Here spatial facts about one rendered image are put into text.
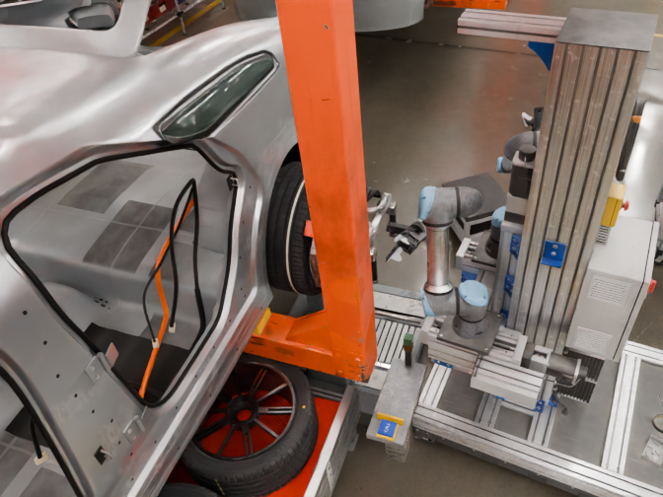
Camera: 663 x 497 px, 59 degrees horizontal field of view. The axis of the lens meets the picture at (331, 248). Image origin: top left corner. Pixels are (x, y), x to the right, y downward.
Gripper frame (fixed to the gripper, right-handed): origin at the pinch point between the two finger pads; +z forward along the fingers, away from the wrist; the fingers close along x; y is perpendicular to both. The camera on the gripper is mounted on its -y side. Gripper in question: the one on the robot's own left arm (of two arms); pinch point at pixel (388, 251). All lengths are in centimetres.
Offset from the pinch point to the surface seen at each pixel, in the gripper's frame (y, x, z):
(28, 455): -55, 54, 144
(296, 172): -62, 9, -12
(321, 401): 12, 82, 37
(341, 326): 5.2, 16.6, 33.4
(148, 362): -51, 50, 89
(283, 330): -19, 49, 36
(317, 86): -28, -88, 38
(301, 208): -44.6, 8.3, 4.0
